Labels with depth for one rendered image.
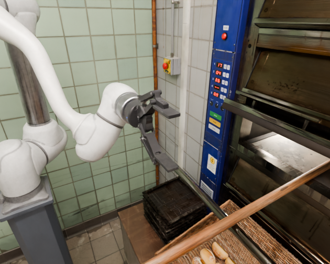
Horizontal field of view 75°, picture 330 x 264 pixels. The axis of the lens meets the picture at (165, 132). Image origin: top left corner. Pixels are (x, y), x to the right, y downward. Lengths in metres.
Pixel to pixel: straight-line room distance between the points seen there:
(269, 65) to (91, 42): 1.08
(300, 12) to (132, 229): 1.33
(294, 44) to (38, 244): 1.39
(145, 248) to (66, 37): 1.32
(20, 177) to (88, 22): 0.98
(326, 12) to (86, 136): 0.80
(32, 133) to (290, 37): 1.12
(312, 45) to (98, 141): 0.75
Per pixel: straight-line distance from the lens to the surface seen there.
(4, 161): 1.06
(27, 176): 1.10
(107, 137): 0.72
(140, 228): 1.47
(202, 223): 1.26
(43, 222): 1.24
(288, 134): 0.77
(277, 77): 0.94
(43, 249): 1.37
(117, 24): 1.61
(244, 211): 0.75
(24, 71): 1.09
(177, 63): 1.42
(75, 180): 1.92
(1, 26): 0.88
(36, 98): 1.12
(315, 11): 0.86
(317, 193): 0.98
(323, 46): 0.86
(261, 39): 0.99
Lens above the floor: 1.73
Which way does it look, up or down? 28 degrees down
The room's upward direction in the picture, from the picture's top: straight up
